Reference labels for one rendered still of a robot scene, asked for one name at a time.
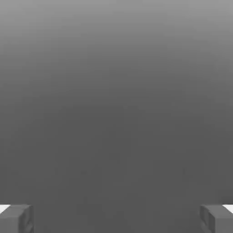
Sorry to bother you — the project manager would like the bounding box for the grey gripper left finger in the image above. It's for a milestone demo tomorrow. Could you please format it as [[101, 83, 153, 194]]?
[[0, 204, 35, 233]]

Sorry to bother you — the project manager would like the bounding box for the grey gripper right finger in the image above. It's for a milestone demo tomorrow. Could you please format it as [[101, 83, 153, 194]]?
[[199, 204, 233, 233]]

